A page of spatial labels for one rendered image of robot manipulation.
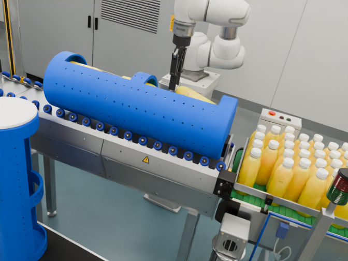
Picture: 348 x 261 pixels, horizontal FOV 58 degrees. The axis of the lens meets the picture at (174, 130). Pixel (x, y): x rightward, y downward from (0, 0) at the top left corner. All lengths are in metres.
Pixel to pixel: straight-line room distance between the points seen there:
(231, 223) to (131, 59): 2.40
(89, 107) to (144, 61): 1.86
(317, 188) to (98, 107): 0.97
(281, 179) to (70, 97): 0.98
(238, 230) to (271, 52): 3.11
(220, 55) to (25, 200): 1.31
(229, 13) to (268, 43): 2.88
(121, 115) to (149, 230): 1.16
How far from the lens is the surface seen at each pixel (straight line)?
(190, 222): 1.66
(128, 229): 2.34
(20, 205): 1.67
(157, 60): 3.20
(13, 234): 1.80
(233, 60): 1.96
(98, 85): 1.44
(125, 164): 1.54
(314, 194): 1.34
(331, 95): 4.22
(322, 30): 4.05
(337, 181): 1.06
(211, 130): 1.28
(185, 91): 1.37
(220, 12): 1.26
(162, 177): 1.49
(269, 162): 1.40
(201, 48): 1.96
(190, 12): 1.27
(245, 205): 1.35
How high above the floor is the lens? 1.75
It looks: 30 degrees down
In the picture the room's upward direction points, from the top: 10 degrees clockwise
